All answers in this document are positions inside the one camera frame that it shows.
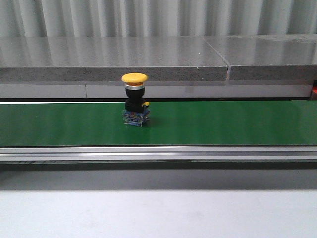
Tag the grey stone slab right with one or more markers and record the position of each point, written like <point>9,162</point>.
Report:
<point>276,57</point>

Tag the grey stone slab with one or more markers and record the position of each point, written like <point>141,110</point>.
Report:
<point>75,59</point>
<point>276,57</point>

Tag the white panel under slabs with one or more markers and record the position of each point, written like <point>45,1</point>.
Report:
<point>207,89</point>

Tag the green conveyor belt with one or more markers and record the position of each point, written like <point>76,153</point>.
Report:
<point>171,123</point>

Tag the grey stone slab left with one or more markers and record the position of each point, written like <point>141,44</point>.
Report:
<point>75,59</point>

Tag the red object behind conveyor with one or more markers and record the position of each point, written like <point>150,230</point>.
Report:
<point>313,95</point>

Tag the white curtain backdrop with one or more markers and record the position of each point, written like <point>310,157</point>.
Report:
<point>109,18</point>

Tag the aluminium conveyor side rail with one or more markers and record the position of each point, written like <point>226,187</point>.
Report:
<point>86,154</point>

